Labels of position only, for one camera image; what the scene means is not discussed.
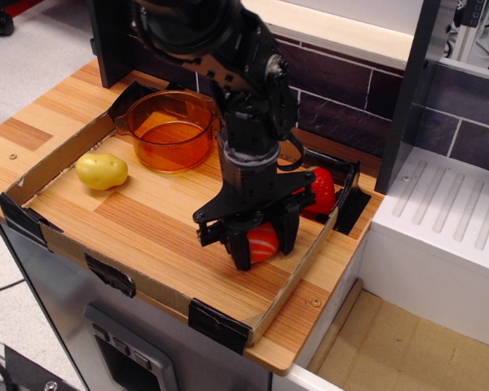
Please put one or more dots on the grey toy oven front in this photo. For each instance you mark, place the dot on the grey toy oven front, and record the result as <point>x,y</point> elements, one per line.
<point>119,343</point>

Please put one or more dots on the dark grey vertical post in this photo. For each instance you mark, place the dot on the dark grey vertical post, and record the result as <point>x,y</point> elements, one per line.
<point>427,49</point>

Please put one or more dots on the black caster wheel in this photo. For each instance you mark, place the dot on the black caster wheel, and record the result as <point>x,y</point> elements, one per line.
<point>6,24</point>

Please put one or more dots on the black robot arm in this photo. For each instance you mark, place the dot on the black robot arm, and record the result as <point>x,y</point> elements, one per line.
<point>237,53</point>

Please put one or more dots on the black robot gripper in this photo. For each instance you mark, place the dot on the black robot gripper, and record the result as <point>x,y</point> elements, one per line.
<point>254,191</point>

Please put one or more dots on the white toy sink drainboard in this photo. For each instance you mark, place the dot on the white toy sink drainboard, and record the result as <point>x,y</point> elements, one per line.
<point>428,244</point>

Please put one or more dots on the orange transparent plastic pot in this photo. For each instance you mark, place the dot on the orange transparent plastic pot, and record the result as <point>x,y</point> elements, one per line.
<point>170,130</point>

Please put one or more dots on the yellow toy potato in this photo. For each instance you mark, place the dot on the yellow toy potato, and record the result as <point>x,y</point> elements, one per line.
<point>101,171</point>

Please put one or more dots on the salmon nigiri sushi toy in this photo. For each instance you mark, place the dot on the salmon nigiri sushi toy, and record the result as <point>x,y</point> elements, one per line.
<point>263,242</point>

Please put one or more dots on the red toy strawberry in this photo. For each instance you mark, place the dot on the red toy strawberry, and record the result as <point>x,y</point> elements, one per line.
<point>324,190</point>

